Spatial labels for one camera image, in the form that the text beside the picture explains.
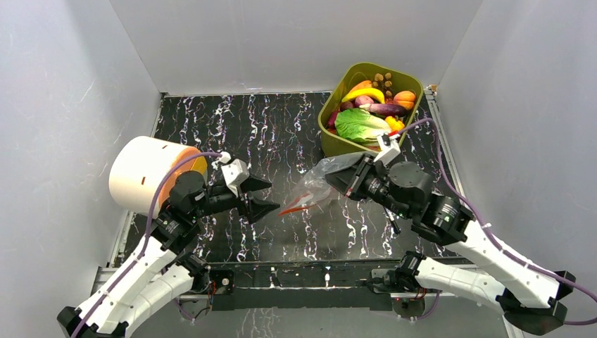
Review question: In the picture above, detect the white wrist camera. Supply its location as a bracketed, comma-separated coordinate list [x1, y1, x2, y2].
[220, 159, 250, 197]
[374, 132, 401, 166]

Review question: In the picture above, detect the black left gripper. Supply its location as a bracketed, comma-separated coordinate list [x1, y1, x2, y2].
[192, 173, 280, 221]

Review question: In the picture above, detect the dark red beet toy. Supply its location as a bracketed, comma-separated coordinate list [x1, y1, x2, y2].
[326, 110, 340, 130]

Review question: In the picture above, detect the white orange cylinder roll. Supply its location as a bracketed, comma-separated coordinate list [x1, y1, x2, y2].
[108, 136, 200, 215]

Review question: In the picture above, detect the brown nuts cluster toy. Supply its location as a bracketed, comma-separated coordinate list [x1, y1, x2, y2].
[372, 73, 394, 99]

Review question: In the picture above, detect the clear zip top bag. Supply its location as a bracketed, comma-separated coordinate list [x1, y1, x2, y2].
[278, 152, 365, 216]

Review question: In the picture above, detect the olive green plastic bin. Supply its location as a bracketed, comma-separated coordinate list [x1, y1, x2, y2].
[318, 62, 424, 157]

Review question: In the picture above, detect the yellow bell pepper toy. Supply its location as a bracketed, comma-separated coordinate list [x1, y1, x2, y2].
[384, 116, 405, 132]

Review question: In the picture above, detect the orange carrot toy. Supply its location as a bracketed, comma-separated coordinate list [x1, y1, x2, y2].
[349, 80, 372, 93]

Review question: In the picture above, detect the yellow banana toy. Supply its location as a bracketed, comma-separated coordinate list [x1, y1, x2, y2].
[341, 88, 385, 104]

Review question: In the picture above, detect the orange pumpkin toy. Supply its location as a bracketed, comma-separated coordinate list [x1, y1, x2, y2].
[393, 90, 417, 110]

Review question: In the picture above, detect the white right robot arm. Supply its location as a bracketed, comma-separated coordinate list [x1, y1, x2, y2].
[325, 154, 574, 335]

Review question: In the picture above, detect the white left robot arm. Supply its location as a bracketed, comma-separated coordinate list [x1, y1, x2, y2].
[57, 171, 279, 337]

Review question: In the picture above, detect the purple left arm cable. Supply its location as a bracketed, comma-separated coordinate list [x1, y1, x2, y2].
[70, 151, 232, 338]

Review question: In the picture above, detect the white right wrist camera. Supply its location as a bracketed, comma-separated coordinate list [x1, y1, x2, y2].
[374, 132, 401, 166]

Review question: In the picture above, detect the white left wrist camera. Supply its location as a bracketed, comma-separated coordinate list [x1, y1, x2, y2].
[220, 159, 250, 197]

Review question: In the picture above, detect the pink sweet potato toy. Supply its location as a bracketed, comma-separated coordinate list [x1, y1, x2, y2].
[354, 95, 376, 108]

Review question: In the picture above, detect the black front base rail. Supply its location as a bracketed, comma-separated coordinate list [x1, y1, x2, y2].
[192, 259, 424, 311]

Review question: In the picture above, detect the black white pen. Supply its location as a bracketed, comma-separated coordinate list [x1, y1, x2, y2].
[384, 208, 401, 236]

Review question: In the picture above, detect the green lettuce toy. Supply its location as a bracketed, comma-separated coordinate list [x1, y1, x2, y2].
[334, 108, 391, 146]

